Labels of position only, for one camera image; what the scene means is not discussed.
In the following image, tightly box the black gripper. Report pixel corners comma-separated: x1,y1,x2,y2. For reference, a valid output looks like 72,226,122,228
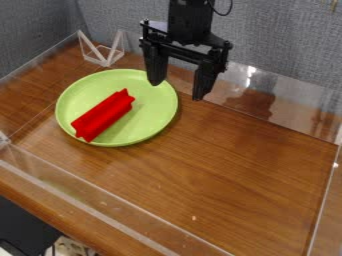
139,19,233,101

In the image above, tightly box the red elongated block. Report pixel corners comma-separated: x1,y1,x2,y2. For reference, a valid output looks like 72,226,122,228
71,88,135,142

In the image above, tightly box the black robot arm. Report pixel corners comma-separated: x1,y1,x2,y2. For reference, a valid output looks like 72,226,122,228
139,0,233,101

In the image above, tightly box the green round plate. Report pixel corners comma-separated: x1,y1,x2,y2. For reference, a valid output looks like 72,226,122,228
55,69,179,147

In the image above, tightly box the clear acrylic corner bracket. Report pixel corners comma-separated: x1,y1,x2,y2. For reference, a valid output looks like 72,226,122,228
78,30,126,67

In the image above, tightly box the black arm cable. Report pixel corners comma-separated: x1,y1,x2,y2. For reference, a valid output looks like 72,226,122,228
205,0,234,17

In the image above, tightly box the clear acrylic enclosure wall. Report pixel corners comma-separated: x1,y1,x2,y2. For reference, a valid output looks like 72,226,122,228
0,37,342,256

